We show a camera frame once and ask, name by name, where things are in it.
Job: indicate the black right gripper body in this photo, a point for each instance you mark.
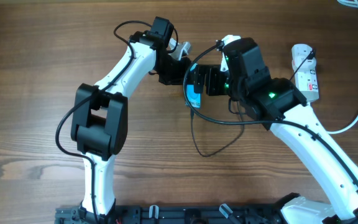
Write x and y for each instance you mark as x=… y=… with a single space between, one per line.
x=219 y=81

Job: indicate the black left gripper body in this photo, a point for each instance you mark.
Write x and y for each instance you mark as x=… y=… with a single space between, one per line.
x=171 y=71

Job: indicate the teal Galaxy smartphone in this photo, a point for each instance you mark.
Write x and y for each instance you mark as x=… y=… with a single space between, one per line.
x=194 y=98

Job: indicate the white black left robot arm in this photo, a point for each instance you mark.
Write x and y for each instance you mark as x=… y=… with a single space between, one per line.
x=100 y=114

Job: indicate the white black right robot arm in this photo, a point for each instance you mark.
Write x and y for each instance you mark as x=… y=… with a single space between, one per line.
x=281 y=108

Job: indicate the white power strip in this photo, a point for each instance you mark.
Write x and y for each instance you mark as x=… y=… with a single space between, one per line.
x=304 y=66

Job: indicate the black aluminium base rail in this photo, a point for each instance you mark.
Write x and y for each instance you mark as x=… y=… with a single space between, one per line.
x=259 y=213

